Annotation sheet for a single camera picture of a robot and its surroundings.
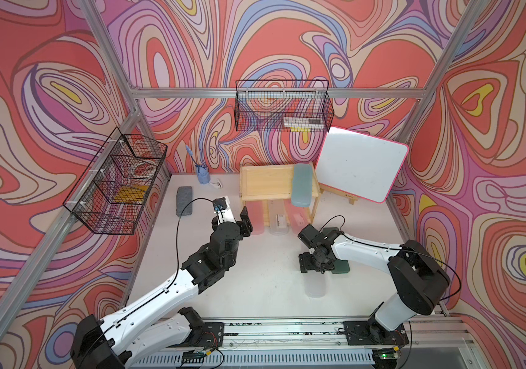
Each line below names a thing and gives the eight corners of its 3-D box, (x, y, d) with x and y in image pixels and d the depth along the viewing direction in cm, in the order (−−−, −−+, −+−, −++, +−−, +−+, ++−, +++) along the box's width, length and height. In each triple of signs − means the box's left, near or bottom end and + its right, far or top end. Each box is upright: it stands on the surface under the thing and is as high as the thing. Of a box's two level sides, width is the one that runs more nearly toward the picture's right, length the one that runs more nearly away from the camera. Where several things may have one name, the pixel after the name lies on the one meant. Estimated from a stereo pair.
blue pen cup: (199, 184, 117) (195, 172, 111) (200, 177, 120) (197, 166, 114) (209, 184, 117) (206, 172, 111) (210, 177, 120) (207, 166, 114)
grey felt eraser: (177, 217, 105) (174, 212, 102) (178, 192, 116) (176, 186, 113) (192, 214, 106) (190, 209, 103) (192, 189, 117) (190, 184, 114)
